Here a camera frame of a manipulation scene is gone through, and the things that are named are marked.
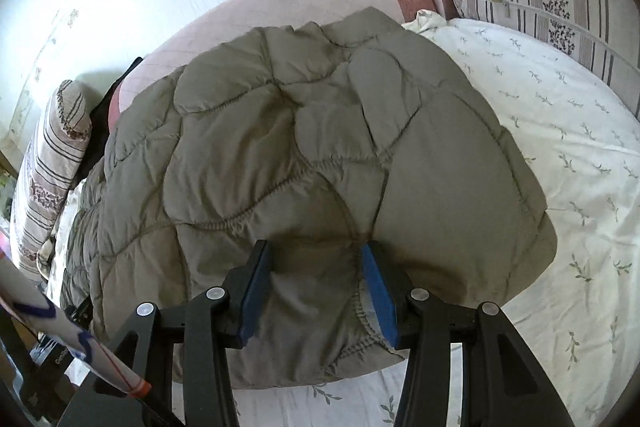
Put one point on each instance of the white floral bed sheet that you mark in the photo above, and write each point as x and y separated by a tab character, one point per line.
550	147

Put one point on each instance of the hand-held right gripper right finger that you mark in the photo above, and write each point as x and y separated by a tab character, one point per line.
381	297

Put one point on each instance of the grey-brown quilted hooded jacket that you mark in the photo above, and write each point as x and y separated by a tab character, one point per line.
275	147

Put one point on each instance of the black cloth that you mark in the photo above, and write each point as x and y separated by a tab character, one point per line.
105	117

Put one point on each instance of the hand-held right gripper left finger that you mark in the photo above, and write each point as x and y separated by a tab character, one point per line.
252	292

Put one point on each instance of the brown floral cloth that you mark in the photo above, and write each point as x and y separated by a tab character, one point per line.
46	257

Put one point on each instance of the white tube with blue zigzag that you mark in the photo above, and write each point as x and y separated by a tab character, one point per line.
65	327

